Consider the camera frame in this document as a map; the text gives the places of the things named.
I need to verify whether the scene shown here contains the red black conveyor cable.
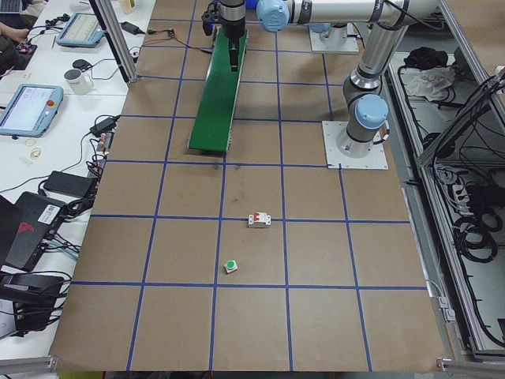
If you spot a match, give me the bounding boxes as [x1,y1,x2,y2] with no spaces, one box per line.
[147,28,214,54]

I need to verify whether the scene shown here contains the green conveyor belt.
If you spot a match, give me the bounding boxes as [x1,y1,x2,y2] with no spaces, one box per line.
[188,31,241,153]

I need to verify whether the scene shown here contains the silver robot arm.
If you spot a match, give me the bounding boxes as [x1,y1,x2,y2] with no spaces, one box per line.
[256,0,438,159]
[217,1,295,72]

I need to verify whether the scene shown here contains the blue teach pendant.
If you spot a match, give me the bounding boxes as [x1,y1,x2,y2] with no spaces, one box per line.
[1,84,64,137]
[55,13,104,48]

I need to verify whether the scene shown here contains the aluminium frame post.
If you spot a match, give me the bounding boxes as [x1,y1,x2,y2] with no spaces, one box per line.
[90,0,138,84]

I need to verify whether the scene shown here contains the green push button switch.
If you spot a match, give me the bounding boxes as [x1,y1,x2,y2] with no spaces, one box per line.
[224,260,238,275]

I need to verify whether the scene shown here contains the white mug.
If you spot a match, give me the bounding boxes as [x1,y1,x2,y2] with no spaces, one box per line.
[64,69,94,96]

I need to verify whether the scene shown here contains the black power adapter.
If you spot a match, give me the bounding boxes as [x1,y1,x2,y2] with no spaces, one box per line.
[43,171,97,198]

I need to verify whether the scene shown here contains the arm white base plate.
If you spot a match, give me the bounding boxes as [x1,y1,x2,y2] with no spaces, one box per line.
[309,23,359,54]
[322,121,388,170]

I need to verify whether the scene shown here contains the white red circuit breaker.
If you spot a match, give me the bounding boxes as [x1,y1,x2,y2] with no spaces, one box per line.
[248,212,271,228]

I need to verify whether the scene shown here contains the black laptop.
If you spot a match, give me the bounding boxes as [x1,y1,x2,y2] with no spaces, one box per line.
[6,191,67,272]

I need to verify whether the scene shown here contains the blue teach pendant far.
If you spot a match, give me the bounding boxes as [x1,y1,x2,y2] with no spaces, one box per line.
[55,13,104,48]

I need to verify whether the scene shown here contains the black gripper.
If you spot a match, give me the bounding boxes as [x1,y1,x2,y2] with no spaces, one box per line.
[228,38,240,72]

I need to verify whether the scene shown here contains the blue teach pendant near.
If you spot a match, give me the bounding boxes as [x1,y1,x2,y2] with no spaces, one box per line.
[1,84,64,137]

